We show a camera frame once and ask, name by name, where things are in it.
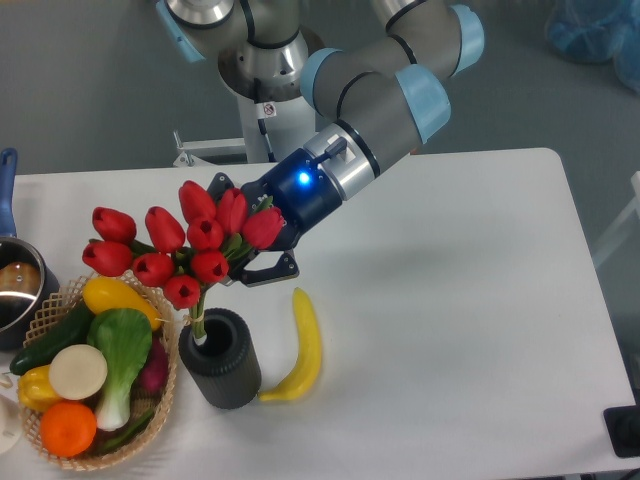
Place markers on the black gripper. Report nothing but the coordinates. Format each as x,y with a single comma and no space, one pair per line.
305,195

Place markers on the red tulip bouquet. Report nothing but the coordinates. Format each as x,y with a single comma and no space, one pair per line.
185,260

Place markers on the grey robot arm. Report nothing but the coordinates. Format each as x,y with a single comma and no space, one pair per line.
328,122

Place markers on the dark ribbed vase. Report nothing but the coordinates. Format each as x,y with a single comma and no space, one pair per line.
225,366

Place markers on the yellow banana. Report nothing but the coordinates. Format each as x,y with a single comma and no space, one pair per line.
302,377

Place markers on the green bok choy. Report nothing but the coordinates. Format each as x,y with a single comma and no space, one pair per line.
124,338

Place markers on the purple red onion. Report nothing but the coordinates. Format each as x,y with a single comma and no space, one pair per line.
154,374

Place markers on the dark green cucumber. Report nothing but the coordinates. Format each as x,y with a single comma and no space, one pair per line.
72,329

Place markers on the green chili pepper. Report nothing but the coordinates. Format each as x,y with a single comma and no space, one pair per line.
113,441

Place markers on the white round bun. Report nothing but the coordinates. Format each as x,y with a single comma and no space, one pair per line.
77,372

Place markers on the yellow bell pepper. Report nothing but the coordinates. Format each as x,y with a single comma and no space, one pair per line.
35,390

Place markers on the orange fruit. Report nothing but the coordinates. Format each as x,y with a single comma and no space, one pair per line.
68,429

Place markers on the blue plastic bag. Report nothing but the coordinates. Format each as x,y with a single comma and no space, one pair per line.
597,32

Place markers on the black device at edge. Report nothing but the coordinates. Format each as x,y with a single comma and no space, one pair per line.
622,425

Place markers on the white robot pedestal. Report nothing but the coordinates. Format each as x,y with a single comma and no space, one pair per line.
274,116

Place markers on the blue handled saucepan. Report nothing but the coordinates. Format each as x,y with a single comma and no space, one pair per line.
26,280

